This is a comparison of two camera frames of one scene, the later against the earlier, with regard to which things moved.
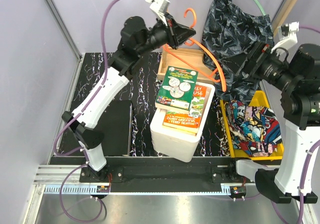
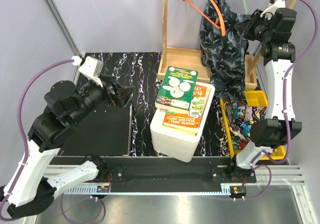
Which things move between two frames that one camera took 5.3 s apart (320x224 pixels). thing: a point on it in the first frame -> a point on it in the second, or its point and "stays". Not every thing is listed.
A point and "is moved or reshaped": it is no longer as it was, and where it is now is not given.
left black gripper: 177,33 -> 122,94
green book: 177,89 stays
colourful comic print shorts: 256,129 stays
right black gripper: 259,52 -> 244,27
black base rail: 154,170 stays
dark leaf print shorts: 229,29 is moved or reshaped
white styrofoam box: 176,144 stays
